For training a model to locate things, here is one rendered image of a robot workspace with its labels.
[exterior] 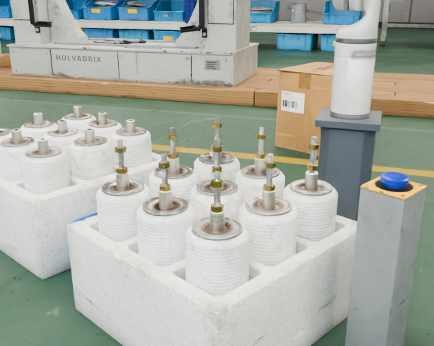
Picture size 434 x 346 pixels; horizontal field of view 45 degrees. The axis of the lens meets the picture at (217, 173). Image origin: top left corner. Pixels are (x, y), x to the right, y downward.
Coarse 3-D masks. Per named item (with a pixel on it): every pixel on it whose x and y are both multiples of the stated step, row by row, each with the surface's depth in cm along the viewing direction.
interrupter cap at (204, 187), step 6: (210, 180) 95; (228, 180) 95; (198, 186) 92; (204, 186) 92; (210, 186) 93; (228, 186) 92; (234, 186) 92; (204, 192) 89; (210, 192) 89; (222, 192) 89; (228, 192) 89; (234, 192) 90
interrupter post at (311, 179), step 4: (308, 172) 91; (316, 172) 91; (308, 176) 90; (312, 176) 90; (316, 176) 90; (308, 180) 91; (312, 180) 90; (316, 180) 91; (308, 184) 91; (312, 184) 91; (316, 184) 91; (308, 188) 91; (312, 188) 91; (316, 188) 91
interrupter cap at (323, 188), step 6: (300, 180) 95; (318, 180) 95; (294, 186) 92; (300, 186) 93; (318, 186) 93; (324, 186) 92; (330, 186) 92; (300, 192) 89; (306, 192) 89; (312, 192) 89; (318, 192) 89; (324, 192) 89; (330, 192) 90
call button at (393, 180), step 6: (384, 174) 76; (390, 174) 76; (396, 174) 76; (402, 174) 76; (384, 180) 74; (390, 180) 74; (396, 180) 74; (402, 180) 74; (408, 180) 74; (390, 186) 74; (396, 186) 74; (402, 186) 74
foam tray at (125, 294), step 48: (96, 240) 88; (336, 240) 88; (96, 288) 92; (144, 288) 80; (192, 288) 74; (240, 288) 74; (288, 288) 80; (336, 288) 92; (144, 336) 84; (192, 336) 74; (240, 336) 74; (288, 336) 84
